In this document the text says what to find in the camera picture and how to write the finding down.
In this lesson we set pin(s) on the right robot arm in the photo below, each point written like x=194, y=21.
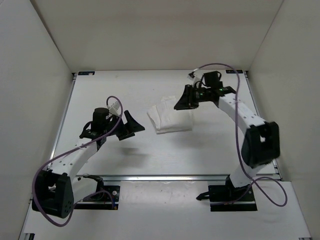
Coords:
x=261, y=143

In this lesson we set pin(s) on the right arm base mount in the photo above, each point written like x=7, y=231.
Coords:
x=227, y=198

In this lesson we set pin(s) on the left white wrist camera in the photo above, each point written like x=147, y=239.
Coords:
x=114, y=109

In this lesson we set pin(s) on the left blue corner label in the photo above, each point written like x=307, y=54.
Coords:
x=86, y=73

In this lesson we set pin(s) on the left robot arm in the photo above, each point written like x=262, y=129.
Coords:
x=56, y=190

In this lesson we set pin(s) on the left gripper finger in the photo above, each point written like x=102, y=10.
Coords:
x=132, y=125
x=124, y=136

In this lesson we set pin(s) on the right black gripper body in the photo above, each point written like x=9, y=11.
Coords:
x=202, y=95

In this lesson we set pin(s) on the right blue corner label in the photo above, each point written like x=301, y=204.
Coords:
x=230, y=71

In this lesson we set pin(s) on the white pleated skirt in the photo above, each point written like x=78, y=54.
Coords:
x=165, y=119

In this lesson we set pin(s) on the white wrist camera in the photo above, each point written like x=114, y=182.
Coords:
x=114, y=109
x=196, y=81

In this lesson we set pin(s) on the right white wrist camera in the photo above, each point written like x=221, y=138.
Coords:
x=196, y=81

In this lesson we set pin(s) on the blue corner label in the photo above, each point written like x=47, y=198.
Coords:
x=230, y=71
x=86, y=73

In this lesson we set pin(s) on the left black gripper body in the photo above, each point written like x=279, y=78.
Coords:
x=109, y=125

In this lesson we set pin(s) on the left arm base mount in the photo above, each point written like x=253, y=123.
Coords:
x=91, y=192

